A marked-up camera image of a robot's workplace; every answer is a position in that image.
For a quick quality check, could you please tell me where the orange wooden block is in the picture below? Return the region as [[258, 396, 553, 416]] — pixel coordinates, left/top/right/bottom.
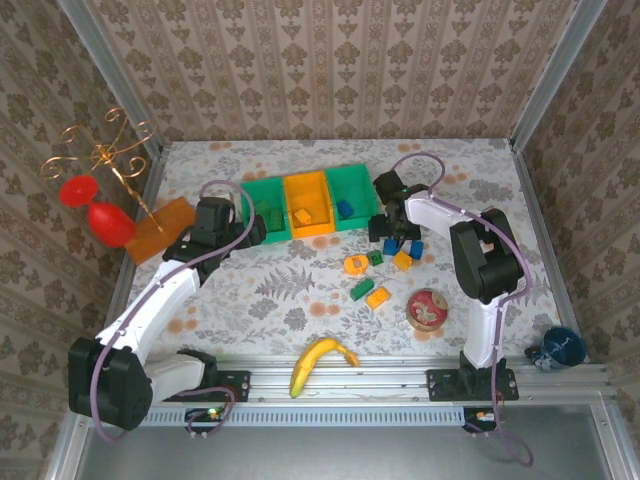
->
[[124, 196, 197, 266]]

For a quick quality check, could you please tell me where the black connector board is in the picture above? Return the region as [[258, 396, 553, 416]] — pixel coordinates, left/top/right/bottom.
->
[[184, 407, 226, 434], [462, 407, 501, 435]]

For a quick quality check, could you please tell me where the grey metal lower sheet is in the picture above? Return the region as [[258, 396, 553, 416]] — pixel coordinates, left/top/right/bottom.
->
[[49, 399, 640, 480]]

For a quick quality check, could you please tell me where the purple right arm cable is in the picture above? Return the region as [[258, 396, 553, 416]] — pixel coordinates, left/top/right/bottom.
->
[[392, 152, 532, 401]]

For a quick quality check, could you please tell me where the orange plastic bin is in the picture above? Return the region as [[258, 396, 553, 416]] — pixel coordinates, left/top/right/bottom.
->
[[282, 170, 337, 239]]

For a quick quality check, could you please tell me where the grey slotted cable duct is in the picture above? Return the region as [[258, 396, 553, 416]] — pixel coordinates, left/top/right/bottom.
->
[[139, 405, 469, 427]]

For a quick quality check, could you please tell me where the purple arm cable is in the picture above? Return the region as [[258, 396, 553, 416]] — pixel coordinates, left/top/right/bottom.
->
[[89, 179, 256, 444], [392, 152, 532, 401]]

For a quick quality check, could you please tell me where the gold wire stand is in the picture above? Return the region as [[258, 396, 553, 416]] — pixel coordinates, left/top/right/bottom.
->
[[39, 107, 166, 234]]

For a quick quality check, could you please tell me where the black left connector board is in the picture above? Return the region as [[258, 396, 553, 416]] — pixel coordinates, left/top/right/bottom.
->
[[184, 407, 226, 434]]

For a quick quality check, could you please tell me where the dark blue mug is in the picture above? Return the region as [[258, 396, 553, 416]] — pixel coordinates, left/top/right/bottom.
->
[[523, 325, 587, 372]]

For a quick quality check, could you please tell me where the yellow banana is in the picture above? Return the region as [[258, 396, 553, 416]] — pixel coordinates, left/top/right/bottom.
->
[[289, 337, 360, 400]]

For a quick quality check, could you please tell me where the red plastic goblet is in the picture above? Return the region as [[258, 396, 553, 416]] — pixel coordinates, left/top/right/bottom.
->
[[58, 174, 137, 249]]

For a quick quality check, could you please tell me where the orange lego brick with print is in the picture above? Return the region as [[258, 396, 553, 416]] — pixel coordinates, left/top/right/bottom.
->
[[365, 287, 392, 310]]

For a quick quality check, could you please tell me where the green plastic bin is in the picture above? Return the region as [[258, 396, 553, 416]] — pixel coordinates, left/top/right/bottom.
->
[[239, 175, 292, 246], [325, 164, 380, 232]]

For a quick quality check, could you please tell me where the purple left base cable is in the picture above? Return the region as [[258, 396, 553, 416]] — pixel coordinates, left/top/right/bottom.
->
[[179, 384, 236, 441]]

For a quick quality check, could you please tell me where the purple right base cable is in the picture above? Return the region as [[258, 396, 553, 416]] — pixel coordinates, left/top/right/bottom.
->
[[492, 399, 535, 467]]

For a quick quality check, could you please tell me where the black right connector board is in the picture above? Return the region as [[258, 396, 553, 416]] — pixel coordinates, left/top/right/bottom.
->
[[462, 407, 501, 435]]

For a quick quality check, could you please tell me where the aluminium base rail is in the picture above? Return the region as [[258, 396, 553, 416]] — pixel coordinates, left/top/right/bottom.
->
[[74, 353, 621, 404]]

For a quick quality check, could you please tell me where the round red tin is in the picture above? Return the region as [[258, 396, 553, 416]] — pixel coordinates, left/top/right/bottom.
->
[[405, 289, 450, 331]]

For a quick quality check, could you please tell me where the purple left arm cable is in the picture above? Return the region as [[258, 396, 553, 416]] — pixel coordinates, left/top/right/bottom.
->
[[89, 179, 256, 444]]

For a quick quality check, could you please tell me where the aluminium frame post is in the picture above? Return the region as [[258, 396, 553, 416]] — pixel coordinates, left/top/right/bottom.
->
[[54, 0, 166, 156], [509, 0, 609, 151]]

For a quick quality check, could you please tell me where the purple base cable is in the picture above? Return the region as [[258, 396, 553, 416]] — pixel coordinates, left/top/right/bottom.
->
[[179, 384, 236, 441], [492, 399, 535, 467]]

